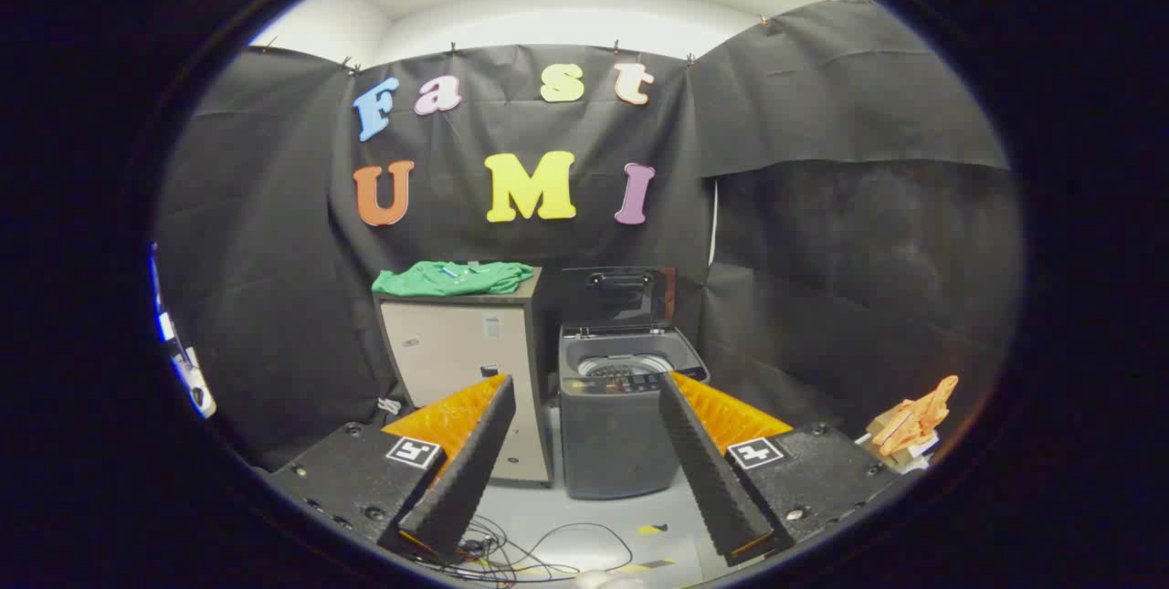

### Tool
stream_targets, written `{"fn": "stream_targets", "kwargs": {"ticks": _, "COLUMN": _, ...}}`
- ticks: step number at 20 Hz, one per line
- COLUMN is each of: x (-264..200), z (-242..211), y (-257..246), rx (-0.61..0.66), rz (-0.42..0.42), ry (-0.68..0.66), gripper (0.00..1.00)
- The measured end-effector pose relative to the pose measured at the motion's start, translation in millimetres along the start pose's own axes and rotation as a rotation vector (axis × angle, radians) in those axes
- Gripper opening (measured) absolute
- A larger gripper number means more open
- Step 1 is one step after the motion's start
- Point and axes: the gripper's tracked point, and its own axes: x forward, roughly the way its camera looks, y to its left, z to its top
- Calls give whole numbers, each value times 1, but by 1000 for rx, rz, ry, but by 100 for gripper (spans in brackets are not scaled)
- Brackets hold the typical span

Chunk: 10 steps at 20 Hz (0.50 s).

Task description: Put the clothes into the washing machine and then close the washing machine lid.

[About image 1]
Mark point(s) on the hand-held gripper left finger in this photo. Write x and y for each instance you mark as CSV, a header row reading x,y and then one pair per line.
x,y
475,470

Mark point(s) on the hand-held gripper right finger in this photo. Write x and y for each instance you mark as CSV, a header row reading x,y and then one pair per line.
x,y
708,470

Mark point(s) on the dark grey washing machine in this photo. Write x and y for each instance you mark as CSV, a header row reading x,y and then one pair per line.
x,y
607,443

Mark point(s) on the green polo shirt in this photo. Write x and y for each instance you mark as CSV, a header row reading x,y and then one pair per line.
x,y
429,280

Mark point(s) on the yellow tape strip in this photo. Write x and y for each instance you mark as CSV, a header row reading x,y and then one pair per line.
x,y
653,529

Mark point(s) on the beige cabinet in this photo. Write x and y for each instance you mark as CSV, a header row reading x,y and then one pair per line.
x,y
447,342

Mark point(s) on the orange plastic object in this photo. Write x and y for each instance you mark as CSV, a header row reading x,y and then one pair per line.
x,y
913,415

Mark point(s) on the black backdrop cloth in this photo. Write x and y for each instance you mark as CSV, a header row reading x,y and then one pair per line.
x,y
457,160

